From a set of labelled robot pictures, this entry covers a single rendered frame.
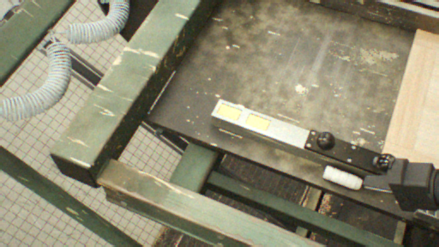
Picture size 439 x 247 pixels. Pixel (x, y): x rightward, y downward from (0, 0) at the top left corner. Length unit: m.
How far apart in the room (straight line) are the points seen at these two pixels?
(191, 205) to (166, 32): 0.43
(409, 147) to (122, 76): 0.66
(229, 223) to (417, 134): 0.49
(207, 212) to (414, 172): 0.39
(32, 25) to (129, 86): 0.53
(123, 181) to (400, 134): 0.63
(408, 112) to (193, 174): 0.52
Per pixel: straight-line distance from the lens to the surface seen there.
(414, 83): 1.23
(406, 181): 0.85
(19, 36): 1.47
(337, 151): 1.03
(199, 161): 1.08
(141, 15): 1.72
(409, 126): 1.15
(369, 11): 1.35
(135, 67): 1.08
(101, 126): 1.00
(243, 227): 0.92
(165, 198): 0.95
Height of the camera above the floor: 1.98
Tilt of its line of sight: 18 degrees down
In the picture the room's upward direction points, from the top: 52 degrees counter-clockwise
